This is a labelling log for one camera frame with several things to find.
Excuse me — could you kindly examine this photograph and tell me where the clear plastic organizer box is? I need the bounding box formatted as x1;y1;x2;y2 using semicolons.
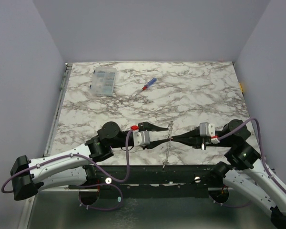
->
89;67;117;96

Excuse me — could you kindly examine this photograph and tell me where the aluminium side rail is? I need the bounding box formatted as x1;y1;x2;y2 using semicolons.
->
43;63;72;157

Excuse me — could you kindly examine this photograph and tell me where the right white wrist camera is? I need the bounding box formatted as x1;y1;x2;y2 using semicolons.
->
199;122;220;144

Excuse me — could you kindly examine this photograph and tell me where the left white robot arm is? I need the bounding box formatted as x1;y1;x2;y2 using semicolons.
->
5;121;168;201

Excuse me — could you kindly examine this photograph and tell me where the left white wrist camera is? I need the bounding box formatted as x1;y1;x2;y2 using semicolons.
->
131;125;151;146

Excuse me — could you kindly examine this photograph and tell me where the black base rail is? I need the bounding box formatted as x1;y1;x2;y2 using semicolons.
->
78;163;229;204

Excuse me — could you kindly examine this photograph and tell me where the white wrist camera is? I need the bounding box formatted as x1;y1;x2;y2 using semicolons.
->
199;122;220;144
131;125;151;146

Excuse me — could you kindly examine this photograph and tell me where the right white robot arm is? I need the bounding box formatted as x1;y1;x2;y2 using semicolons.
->
171;118;286;229

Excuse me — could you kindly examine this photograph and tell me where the blue red screwdriver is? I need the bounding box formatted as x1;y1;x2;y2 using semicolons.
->
137;78;157;94

